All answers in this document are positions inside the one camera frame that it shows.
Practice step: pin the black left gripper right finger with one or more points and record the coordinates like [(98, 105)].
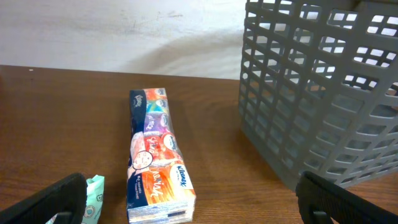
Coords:
[(320, 201)]

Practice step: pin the mint green wipes packet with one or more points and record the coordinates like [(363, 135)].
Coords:
[(94, 200)]

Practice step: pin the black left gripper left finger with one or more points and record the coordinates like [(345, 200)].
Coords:
[(65, 200)]

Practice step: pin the grey plastic basket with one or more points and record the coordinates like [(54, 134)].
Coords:
[(318, 88)]

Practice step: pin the Kleenex tissue multipack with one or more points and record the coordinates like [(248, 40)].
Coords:
[(159, 188)]

